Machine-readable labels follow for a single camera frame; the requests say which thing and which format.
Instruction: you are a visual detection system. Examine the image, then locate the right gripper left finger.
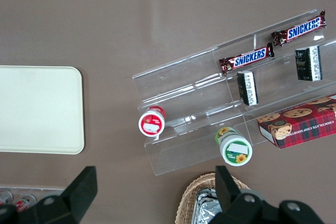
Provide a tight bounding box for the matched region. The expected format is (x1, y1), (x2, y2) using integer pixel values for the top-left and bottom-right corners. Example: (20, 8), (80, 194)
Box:
(0, 166), (99, 224)

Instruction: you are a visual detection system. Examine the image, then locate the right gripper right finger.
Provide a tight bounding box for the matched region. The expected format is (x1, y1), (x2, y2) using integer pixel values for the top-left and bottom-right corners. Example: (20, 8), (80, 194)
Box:
(213, 165), (325, 224)

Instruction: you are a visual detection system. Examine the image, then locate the oval tan wicker basket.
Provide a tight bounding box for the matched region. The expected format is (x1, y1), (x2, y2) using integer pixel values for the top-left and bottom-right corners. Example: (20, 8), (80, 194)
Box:
(174, 172), (253, 224)

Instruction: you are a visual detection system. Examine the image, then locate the beige plastic tray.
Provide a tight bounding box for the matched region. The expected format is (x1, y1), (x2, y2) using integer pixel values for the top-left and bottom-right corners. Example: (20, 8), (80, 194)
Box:
(0, 66), (86, 155)

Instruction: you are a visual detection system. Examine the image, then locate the clear acrylic bottle rack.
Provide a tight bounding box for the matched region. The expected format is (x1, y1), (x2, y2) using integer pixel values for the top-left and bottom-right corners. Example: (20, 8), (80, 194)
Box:
(0, 185), (66, 209)

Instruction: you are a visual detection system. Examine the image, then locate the green lid yogurt cup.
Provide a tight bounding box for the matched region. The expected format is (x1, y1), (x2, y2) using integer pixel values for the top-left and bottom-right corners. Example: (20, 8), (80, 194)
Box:
(214, 126), (254, 167)

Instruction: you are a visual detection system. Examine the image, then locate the red tartan cookie box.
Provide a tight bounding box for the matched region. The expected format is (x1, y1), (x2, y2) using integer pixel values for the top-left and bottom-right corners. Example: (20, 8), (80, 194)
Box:
(257, 93), (336, 151)

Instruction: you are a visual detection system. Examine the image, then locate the small black chocolate box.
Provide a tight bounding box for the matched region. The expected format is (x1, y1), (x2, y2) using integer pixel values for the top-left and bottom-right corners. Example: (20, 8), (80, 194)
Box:
(236, 70), (259, 108)
(293, 44), (323, 82)

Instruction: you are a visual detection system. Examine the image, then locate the red lid yogurt cup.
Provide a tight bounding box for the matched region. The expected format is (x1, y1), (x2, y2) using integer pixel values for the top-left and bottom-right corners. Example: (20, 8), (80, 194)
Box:
(138, 105), (167, 138)

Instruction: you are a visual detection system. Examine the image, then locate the clear acrylic stepped shelf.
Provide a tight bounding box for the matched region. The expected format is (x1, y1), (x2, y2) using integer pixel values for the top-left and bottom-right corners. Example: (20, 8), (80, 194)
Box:
(212, 8), (336, 152)
(131, 47), (254, 178)

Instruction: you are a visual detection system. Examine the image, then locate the brown Snickers bar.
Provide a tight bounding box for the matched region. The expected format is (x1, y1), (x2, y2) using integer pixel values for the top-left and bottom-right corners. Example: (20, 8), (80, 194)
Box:
(218, 42), (276, 76)
(270, 9), (328, 47)

